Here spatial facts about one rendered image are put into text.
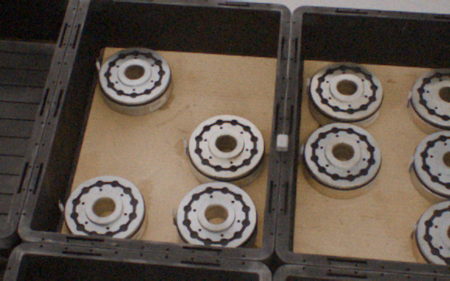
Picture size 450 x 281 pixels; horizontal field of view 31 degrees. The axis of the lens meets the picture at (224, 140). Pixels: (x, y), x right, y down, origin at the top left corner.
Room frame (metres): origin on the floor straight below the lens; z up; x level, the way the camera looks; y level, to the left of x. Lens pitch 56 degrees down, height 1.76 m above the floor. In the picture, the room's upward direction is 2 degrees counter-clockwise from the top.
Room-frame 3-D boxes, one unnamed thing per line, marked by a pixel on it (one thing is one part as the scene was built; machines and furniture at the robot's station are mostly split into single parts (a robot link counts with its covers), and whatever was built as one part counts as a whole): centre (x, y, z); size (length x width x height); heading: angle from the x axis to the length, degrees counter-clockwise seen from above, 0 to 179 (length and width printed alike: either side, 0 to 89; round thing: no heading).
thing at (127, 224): (0.52, 0.16, 0.86); 0.10 x 0.10 x 0.01
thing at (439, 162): (0.57, -0.30, 0.86); 0.05 x 0.05 x 0.01
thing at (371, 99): (0.70, -0.17, 0.86); 0.10 x 0.10 x 0.01
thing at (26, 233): (0.62, 0.07, 0.92); 0.40 x 0.30 x 0.02; 173
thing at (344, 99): (0.70, -0.17, 0.86); 0.05 x 0.05 x 0.01
